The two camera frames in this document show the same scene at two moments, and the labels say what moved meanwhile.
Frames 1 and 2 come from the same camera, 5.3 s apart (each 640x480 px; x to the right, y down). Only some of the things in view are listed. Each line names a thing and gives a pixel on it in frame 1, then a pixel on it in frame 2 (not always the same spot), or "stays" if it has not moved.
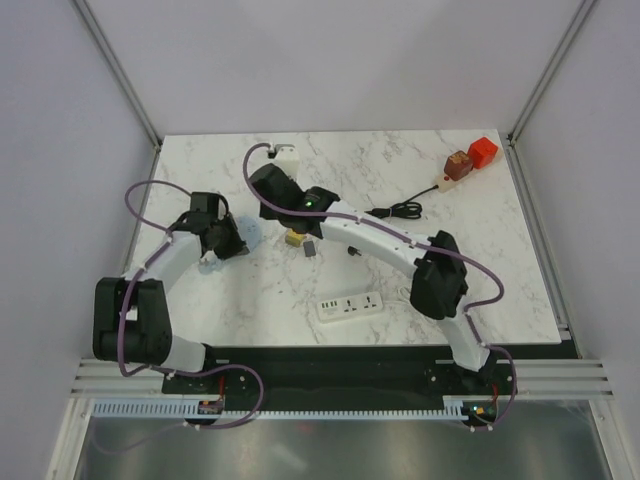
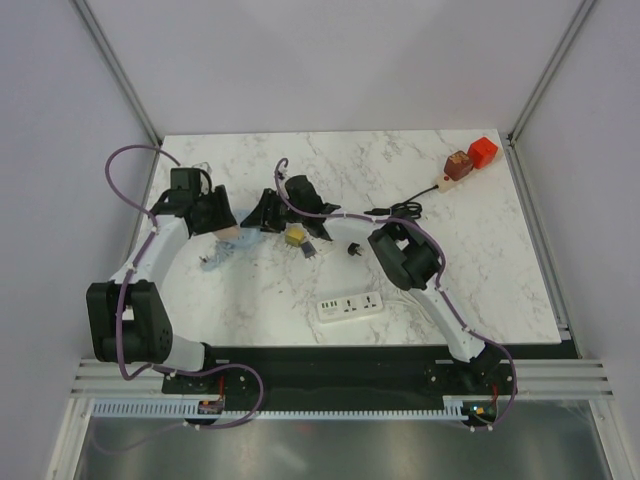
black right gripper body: [268, 212] -> [280, 213]
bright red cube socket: [482, 152] stays
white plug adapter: [288, 159] -> [322, 246]
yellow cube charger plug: [293, 239] stays
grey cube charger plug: [309, 248] stays
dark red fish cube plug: [457, 165] stays
